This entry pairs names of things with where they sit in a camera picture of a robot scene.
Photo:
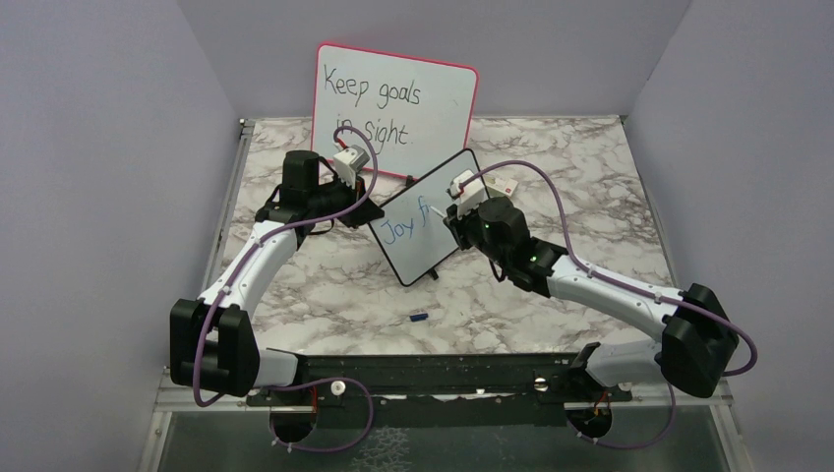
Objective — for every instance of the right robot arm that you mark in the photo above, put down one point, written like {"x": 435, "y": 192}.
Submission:
{"x": 688, "y": 342}

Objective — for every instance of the blue marker cap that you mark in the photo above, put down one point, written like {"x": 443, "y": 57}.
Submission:
{"x": 418, "y": 317}

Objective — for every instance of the black framed small whiteboard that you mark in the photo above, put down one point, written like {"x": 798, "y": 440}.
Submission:
{"x": 413, "y": 239}

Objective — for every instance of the white eraser box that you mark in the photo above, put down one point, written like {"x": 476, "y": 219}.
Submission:
{"x": 498, "y": 186}

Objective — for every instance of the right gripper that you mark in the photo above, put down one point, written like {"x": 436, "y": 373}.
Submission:
{"x": 457, "y": 225}

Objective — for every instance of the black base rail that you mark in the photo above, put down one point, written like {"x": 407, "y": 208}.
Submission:
{"x": 428, "y": 391}

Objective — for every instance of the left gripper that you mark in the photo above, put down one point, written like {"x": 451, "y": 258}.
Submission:
{"x": 363, "y": 214}

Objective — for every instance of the pink framed whiteboard with writing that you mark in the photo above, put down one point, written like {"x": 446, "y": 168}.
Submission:
{"x": 415, "y": 112}

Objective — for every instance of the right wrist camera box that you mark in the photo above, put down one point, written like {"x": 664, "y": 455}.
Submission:
{"x": 467, "y": 192}

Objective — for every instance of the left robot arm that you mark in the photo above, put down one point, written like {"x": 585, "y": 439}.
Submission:
{"x": 212, "y": 342}

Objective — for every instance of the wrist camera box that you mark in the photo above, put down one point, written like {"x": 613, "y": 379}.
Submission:
{"x": 348, "y": 164}
{"x": 467, "y": 192}

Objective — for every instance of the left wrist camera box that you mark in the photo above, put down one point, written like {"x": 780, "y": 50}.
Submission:
{"x": 348, "y": 164}

